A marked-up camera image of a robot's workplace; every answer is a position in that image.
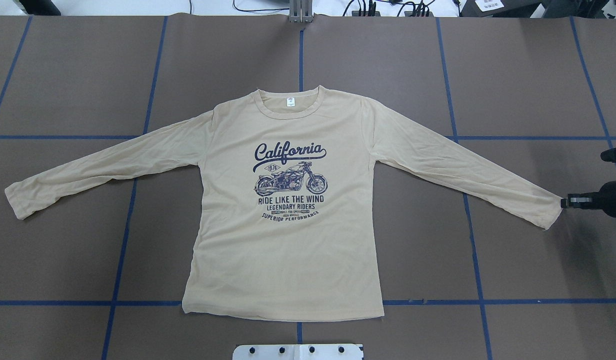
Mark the beige long-sleeve printed shirt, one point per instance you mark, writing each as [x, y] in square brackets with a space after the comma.
[286, 230]

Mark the grey aluminium frame post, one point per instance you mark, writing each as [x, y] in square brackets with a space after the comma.
[301, 11]

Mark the black power strip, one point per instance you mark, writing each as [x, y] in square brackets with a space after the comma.
[403, 8]

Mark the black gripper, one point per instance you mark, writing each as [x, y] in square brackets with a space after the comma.
[614, 198]

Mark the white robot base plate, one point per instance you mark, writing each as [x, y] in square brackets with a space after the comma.
[328, 351]

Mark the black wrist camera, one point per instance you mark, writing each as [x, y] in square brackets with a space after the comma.
[609, 155]

